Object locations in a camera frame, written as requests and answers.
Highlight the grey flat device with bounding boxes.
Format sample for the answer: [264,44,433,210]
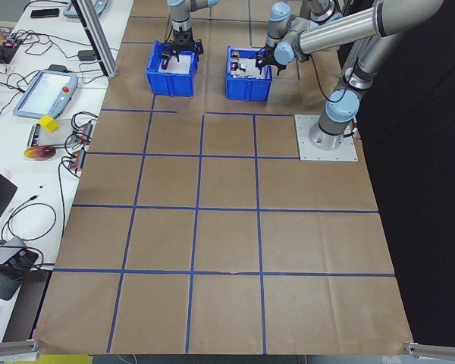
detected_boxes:
[26,123,75,149]

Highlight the yellow cube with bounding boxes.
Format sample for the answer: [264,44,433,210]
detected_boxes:
[38,115,59,133]

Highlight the black power adapter cable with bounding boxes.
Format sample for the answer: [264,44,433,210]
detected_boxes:
[7,30,111,83]

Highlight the aluminium profile post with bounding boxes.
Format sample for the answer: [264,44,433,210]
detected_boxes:
[71,0,120,80]

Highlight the black looped cable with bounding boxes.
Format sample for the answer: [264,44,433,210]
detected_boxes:
[0,194,58,244]

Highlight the grey docking hub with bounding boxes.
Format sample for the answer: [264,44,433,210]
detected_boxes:
[0,236,39,275]

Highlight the orange black adapter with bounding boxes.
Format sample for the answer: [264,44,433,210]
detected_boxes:
[67,149,88,176]
[71,121,97,143]

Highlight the black frame cover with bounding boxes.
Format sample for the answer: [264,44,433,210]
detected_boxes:
[335,0,455,348]

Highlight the black electronics board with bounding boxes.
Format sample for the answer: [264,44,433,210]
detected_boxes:
[0,36,24,64]

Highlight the black smartphone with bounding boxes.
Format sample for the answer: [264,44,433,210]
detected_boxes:
[30,8,61,20]

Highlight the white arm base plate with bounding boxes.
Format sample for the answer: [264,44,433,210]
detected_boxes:
[294,114,359,162]

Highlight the blue storage bin holding buttons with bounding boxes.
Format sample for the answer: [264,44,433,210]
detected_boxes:
[225,45,274,102]

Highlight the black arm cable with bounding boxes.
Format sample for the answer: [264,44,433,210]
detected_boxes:
[306,52,340,105]

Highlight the light blue teach pendant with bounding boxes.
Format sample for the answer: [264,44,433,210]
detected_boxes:
[13,69,79,120]
[63,0,111,18]

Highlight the aluminium rail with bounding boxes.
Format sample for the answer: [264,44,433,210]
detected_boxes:
[403,340,455,359]
[0,337,42,359]

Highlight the red yellow mango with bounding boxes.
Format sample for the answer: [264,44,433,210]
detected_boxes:
[23,146,58,162]

